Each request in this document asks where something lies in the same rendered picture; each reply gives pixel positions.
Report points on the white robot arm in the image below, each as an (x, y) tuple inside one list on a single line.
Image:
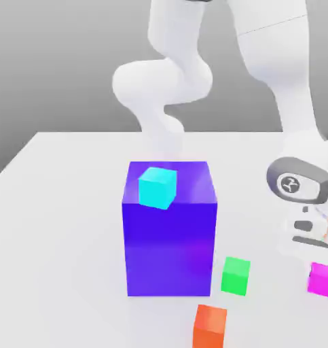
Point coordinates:
[(275, 68)]

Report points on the large blue box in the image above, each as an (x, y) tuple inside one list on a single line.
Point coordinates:
[(169, 250)]

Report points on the small magenta cube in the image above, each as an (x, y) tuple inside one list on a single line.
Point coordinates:
[(323, 281)]

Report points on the small cyan cube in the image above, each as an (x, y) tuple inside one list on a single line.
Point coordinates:
[(157, 189)]

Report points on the small orange cube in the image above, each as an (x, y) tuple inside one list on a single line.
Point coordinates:
[(208, 326)]

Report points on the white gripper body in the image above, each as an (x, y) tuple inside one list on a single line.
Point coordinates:
[(302, 247)]

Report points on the small green cube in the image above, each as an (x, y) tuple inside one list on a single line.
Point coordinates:
[(235, 276)]

